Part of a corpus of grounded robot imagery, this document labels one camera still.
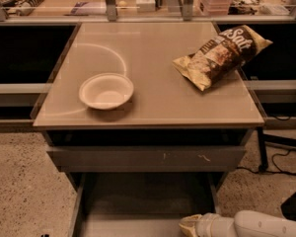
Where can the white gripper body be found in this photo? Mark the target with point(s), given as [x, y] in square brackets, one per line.
[208, 226]

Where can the black table leg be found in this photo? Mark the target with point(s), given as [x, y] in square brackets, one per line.
[262, 150]

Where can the brown chip bag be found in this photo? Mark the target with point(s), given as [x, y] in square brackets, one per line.
[228, 50]

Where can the black coiled tool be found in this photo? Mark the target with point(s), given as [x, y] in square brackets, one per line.
[27, 7]

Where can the grey drawer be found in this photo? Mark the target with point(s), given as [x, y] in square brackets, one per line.
[140, 204]
[71, 159]

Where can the white paper bowl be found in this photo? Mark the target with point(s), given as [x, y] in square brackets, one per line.
[106, 91]

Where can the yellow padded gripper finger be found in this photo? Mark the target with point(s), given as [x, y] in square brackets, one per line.
[188, 225]

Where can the grey drawer cabinet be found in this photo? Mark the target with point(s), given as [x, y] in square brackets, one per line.
[165, 108]

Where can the purple white booklet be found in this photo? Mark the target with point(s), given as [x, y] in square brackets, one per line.
[89, 8]

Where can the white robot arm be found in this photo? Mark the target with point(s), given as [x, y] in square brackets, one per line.
[245, 223]

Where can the white tissue box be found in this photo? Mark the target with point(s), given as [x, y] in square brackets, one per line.
[145, 5]

